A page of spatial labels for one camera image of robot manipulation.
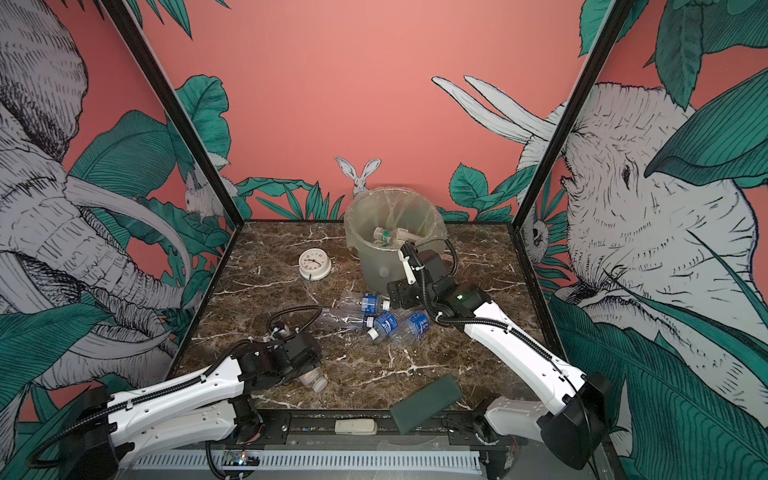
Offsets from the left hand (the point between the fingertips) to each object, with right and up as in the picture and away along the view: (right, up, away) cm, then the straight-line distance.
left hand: (311, 358), depth 80 cm
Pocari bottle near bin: (+15, +13, +10) cm, 22 cm away
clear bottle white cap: (+20, +7, +6) cm, 22 cm away
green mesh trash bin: (+18, +39, +20) cm, 48 cm away
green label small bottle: (+21, +34, +16) cm, 43 cm away
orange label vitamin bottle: (+1, -5, -2) cm, 5 cm away
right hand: (+24, +22, -5) cm, 33 cm away
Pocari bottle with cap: (+27, +7, +9) cm, 29 cm away
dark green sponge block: (+29, -13, -2) cm, 32 cm away
